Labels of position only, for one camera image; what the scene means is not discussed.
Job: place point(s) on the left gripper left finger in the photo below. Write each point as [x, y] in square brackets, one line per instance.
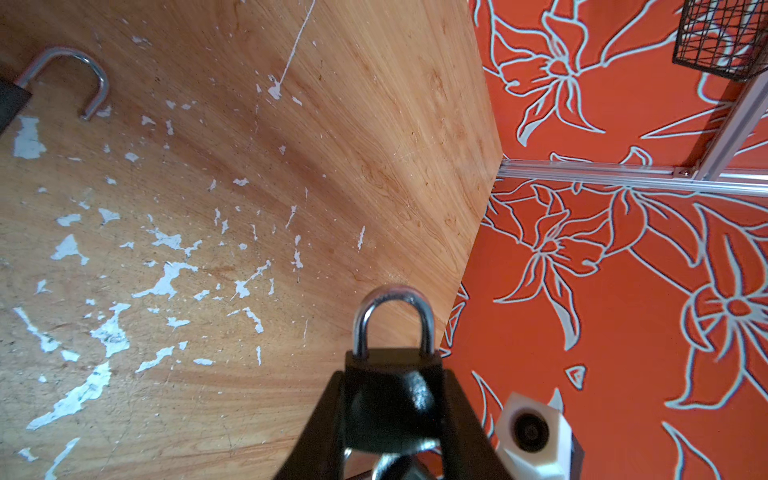
[319, 451]

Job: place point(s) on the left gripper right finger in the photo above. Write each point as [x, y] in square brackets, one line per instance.
[466, 450]

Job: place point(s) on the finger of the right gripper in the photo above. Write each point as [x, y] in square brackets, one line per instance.
[394, 467]

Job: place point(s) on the dark padlock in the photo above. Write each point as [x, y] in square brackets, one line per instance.
[392, 396]
[91, 78]

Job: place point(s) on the black wire wall basket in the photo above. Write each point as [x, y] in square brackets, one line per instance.
[726, 38]

